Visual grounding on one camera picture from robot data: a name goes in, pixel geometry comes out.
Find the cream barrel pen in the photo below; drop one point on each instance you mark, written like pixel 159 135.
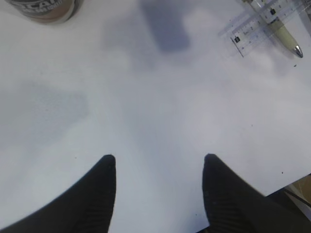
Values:
pixel 267 10

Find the brown Nescafe coffee bottle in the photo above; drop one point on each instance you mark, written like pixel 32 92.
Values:
pixel 42 11

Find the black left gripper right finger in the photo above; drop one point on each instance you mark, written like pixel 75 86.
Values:
pixel 233 206

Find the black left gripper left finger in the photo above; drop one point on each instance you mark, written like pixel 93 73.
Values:
pixel 86 207

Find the clear plastic ruler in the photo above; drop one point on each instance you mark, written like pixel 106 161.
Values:
pixel 248 30

